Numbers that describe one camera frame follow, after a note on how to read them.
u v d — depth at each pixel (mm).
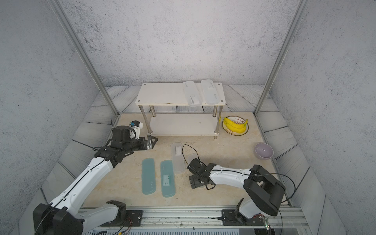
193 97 799
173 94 847
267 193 429
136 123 707
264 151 953
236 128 1044
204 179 603
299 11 714
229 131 1076
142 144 693
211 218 743
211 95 832
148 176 873
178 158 956
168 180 845
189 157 948
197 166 679
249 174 468
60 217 371
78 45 829
